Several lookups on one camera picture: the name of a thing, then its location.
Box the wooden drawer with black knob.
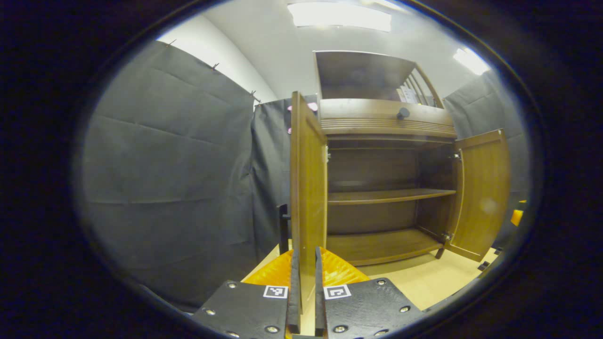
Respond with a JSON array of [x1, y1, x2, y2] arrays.
[[319, 99, 457, 139]]

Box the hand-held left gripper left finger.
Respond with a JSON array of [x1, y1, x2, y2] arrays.
[[191, 249, 302, 339]]

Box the black backdrop cloth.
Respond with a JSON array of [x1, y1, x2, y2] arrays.
[[80, 40, 528, 311]]

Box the books on cabinet shelf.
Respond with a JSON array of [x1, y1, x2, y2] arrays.
[[398, 86, 434, 106]]

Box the wooden double-door shoe cabinet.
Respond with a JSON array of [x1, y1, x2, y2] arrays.
[[313, 50, 460, 266]]

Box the large ceiling light panel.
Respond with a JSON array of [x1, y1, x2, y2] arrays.
[[288, 2, 391, 32]]

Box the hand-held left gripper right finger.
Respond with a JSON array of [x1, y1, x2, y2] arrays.
[[315, 246, 424, 339]]

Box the small ceiling light panel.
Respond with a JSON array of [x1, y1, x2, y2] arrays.
[[453, 47, 490, 76]]

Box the wooden cabinet door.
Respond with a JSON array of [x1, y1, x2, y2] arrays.
[[278, 91, 329, 314], [445, 129, 511, 262]]

